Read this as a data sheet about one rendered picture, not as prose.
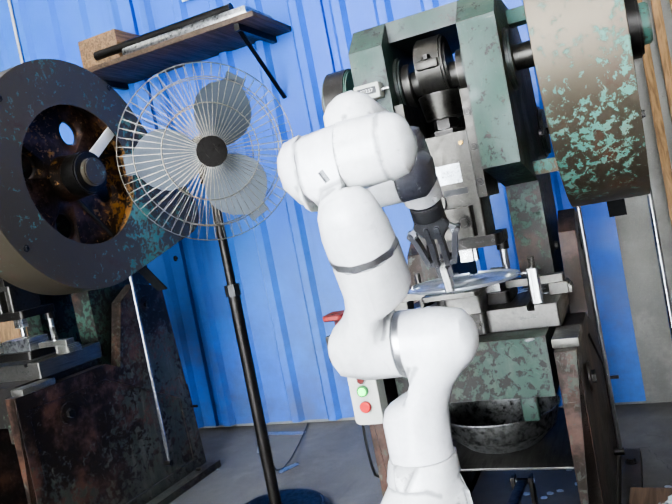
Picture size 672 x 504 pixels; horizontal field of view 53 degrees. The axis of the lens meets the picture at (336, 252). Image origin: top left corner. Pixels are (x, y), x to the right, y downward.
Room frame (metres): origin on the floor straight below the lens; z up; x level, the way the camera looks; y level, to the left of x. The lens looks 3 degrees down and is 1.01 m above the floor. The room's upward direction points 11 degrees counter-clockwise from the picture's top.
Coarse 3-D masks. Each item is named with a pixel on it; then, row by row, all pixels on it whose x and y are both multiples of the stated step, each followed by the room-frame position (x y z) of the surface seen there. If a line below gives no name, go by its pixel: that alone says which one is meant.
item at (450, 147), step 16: (464, 128) 1.83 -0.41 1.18; (432, 144) 1.78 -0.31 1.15; (448, 144) 1.76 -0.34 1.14; (464, 144) 1.75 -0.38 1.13; (448, 160) 1.77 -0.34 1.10; (464, 160) 1.75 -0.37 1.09; (448, 176) 1.77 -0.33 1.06; (464, 176) 1.75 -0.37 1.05; (448, 192) 1.77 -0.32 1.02; (464, 192) 1.76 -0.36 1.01; (448, 208) 1.78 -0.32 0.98; (464, 208) 1.73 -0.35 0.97; (480, 208) 1.74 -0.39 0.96; (464, 224) 1.72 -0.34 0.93; (480, 224) 1.74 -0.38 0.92; (448, 240) 1.75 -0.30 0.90
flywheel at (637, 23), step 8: (624, 0) 1.60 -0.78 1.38; (632, 0) 1.59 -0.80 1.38; (632, 8) 1.58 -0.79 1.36; (640, 8) 1.60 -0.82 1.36; (648, 8) 1.60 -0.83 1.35; (632, 16) 1.58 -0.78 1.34; (640, 16) 1.60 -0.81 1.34; (648, 16) 1.59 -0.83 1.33; (632, 24) 1.58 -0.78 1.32; (640, 24) 1.58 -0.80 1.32; (648, 24) 1.59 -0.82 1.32; (632, 32) 1.58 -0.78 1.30; (640, 32) 1.58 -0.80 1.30; (648, 32) 1.60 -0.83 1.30; (632, 40) 1.59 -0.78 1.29; (640, 40) 1.59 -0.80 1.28; (648, 40) 1.62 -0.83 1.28; (632, 48) 1.60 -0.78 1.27; (640, 48) 1.60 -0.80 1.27; (640, 56) 1.63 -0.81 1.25
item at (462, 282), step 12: (456, 276) 1.87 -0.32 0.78; (468, 276) 1.83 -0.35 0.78; (480, 276) 1.73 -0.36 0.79; (492, 276) 1.73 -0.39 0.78; (504, 276) 1.69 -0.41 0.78; (516, 276) 1.65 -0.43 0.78; (420, 288) 1.77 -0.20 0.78; (432, 288) 1.73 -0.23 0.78; (444, 288) 1.68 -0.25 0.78; (456, 288) 1.64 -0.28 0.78; (468, 288) 1.59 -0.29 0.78
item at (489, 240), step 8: (496, 232) 1.78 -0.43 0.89; (504, 232) 1.83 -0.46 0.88; (464, 240) 1.77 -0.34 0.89; (472, 240) 1.77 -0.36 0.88; (480, 240) 1.76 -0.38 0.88; (488, 240) 1.75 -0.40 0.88; (496, 240) 1.74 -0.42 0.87; (504, 240) 1.81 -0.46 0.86; (448, 248) 1.79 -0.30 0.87; (464, 248) 1.78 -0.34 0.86; (472, 248) 1.77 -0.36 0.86; (504, 248) 1.85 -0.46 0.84; (440, 256) 1.94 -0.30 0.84
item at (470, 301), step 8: (480, 288) 1.58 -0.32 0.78; (424, 296) 1.62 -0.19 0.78; (432, 296) 1.60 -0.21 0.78; (440, 296) 1.58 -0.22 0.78; (448, 296) 1.57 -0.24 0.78; (456, 296) 1.57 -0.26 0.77; (464, 296) 1.56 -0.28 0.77; (472, 296) 1.55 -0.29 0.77; (480, 296) 1.67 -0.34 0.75; (448, 304) 1.70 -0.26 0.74; (456, 304) 1.69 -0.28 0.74; (464, 304) 1.68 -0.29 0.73; (472, 304) 1.67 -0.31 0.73; (480, 304) 1.67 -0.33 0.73; (472, 312) 1.67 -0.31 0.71; (480, 312) 1.67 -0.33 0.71; (480, 320) 1.67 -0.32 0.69; (480, 328) 1.67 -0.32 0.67; (488, 328) 1.68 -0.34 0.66
